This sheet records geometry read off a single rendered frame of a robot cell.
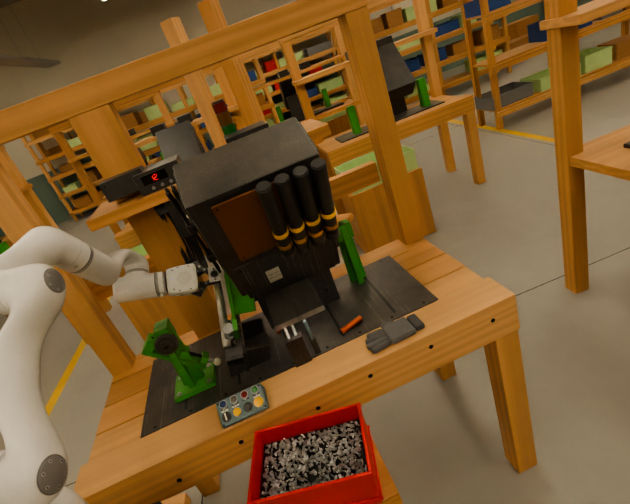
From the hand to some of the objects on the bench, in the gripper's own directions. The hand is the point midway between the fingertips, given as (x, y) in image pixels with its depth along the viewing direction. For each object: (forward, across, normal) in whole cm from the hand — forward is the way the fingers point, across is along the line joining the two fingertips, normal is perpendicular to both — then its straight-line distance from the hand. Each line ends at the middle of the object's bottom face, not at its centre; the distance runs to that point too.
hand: (212, 276), depth 142 cm
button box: (+5, +47, -3) cm, 48 cm away
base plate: (+24, +22, -19) cm, 37 cm away
